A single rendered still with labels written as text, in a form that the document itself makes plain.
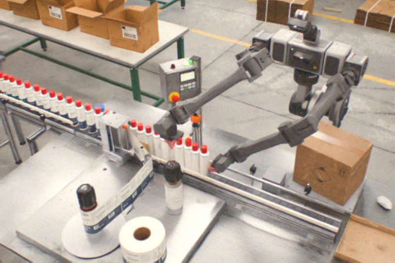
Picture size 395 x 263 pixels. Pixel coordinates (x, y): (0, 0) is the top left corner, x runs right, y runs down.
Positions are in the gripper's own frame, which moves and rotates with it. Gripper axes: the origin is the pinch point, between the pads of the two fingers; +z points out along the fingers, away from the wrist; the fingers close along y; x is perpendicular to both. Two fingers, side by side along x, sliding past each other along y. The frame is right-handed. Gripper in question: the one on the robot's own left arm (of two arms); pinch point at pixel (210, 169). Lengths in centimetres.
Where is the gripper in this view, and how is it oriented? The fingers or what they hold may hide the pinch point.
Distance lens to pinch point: 247.9
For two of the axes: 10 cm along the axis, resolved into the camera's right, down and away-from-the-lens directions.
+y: -5.1, 5.1, -7.0
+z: -5.2, 4.6, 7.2
